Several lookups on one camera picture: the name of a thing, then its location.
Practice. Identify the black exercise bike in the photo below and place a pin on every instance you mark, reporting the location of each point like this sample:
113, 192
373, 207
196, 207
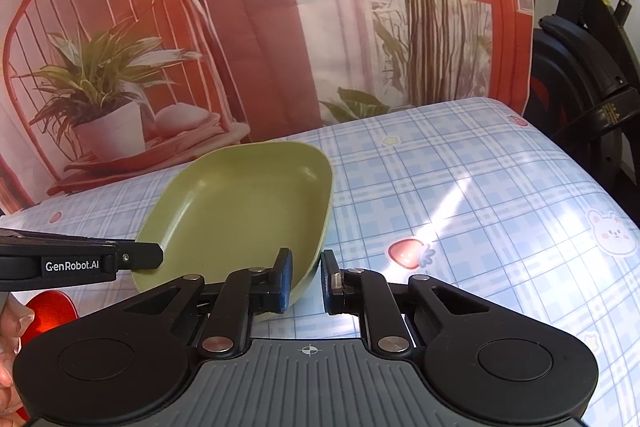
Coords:
580, 72

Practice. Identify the printed backdrop cloth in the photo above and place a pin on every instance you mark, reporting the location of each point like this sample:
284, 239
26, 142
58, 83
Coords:
260, 17

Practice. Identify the green plate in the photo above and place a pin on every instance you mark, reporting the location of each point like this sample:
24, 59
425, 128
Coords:
235, 207

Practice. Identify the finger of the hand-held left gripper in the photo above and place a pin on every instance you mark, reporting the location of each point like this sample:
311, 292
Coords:
142, 255

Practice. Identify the person's left hand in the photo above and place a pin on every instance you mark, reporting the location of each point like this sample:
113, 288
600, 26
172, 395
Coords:
12, 322

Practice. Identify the red plate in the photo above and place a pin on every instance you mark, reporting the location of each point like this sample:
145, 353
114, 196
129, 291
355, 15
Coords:
52, 314

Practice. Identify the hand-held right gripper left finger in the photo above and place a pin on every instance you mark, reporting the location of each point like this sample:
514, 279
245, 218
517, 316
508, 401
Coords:
283, 279

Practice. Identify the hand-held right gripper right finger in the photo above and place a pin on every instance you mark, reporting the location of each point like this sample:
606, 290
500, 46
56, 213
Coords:
330, 289

